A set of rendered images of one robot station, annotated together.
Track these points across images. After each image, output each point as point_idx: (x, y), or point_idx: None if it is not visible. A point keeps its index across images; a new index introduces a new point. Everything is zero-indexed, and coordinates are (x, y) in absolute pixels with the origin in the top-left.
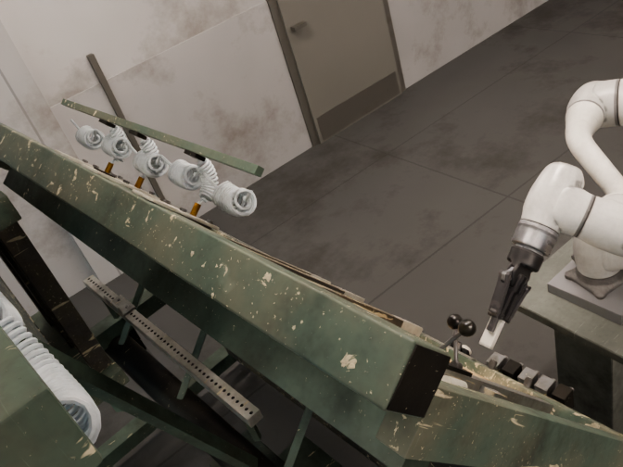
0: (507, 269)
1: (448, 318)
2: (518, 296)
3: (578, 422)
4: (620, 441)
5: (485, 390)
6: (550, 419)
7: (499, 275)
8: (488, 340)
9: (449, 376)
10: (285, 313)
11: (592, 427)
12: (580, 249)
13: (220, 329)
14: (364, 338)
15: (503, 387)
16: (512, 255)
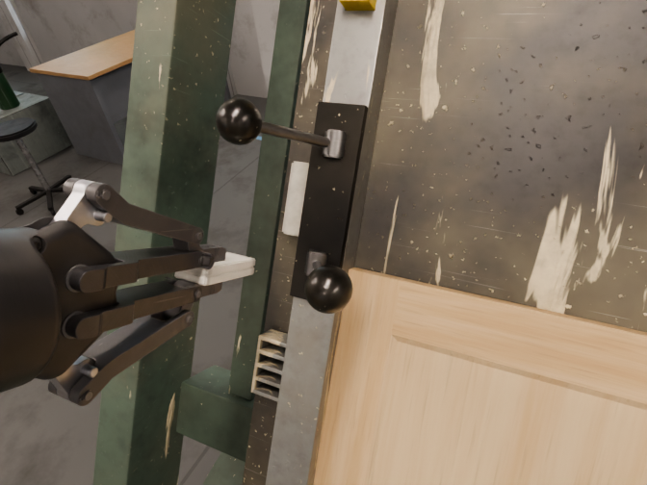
0: (71, 222)
1: (344, 273)
2: (109, 342)
3: (132, 386)
4: (92, 484)
5: (279, 339)
6: (126, 149)
7: (114, 191)
8: (229, 256)
9: (297, 165)
10: None
11: (123, 463)
12: None
13: None
14: None
15: (277, 477)
16: (11, 242)
